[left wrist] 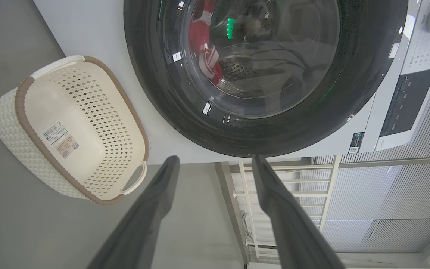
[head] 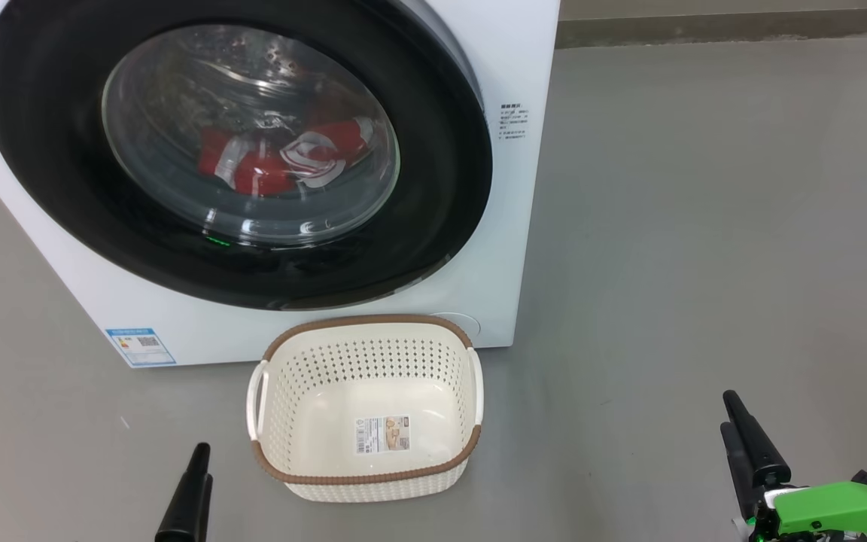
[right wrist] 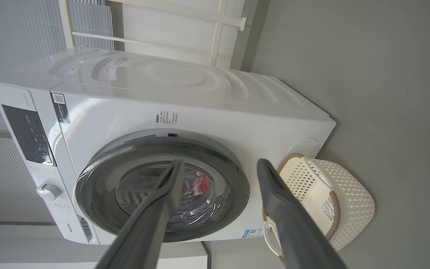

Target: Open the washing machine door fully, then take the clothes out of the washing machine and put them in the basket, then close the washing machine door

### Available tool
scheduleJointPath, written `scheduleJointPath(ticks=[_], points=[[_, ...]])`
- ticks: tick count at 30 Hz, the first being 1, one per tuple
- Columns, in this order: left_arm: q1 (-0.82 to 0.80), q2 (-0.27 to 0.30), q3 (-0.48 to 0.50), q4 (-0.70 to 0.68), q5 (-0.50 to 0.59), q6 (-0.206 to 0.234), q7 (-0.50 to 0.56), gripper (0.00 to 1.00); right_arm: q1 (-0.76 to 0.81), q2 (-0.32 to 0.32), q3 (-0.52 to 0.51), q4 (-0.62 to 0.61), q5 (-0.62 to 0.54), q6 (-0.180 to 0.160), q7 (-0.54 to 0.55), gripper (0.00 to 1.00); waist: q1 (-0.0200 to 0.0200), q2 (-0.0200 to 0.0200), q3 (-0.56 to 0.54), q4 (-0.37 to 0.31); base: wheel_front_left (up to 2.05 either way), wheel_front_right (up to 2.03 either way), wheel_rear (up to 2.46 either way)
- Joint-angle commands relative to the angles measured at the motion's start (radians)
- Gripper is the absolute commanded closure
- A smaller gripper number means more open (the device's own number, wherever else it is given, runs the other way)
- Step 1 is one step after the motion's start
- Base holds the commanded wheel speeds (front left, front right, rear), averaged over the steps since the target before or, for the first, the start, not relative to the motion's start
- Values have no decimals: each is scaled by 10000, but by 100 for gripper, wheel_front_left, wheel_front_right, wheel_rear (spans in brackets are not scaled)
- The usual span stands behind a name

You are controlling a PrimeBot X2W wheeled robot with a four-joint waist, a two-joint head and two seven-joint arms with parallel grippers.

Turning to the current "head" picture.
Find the printed product label sticker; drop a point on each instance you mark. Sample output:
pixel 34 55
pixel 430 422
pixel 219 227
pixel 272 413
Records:
pixel 382 435

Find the red and white garment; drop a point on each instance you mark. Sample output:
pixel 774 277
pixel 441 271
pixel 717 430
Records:
pixel 260 173

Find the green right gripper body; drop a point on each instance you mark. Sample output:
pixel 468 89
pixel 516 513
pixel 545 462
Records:
pixel 840 512

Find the white front-load washing machine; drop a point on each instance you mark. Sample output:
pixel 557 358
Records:
pixel 524 226

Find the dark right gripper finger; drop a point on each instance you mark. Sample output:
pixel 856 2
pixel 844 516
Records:
pixel 761 459
pixel 738 482

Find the blue energy label sticker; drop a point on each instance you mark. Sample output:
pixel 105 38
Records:
pixel 140 348

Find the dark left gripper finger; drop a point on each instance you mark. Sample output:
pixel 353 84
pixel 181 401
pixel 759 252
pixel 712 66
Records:
pixel 210 519
pixel 187 504

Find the dark wall baseboard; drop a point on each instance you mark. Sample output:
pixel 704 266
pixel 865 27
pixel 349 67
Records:
pixel 704 28

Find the black glass washer door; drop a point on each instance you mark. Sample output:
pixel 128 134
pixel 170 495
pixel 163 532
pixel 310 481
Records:
pixel 50 150

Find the cream laundry basket brown rim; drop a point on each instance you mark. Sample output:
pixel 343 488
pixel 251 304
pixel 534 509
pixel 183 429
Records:
pixel 328 421

